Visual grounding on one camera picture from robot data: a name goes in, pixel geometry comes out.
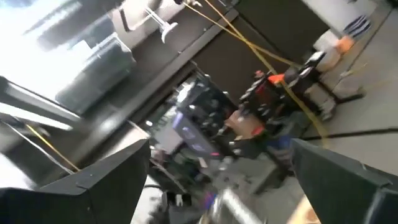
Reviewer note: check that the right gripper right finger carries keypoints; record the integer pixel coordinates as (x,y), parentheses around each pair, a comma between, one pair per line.
(348,193)

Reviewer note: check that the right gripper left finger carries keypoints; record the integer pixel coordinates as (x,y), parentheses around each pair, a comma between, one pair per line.
(93,193)

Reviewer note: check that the computer monitor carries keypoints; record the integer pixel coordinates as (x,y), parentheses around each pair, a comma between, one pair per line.
(192,133)

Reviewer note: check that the cardboard box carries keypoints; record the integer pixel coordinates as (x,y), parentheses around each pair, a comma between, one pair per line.
(245,124)

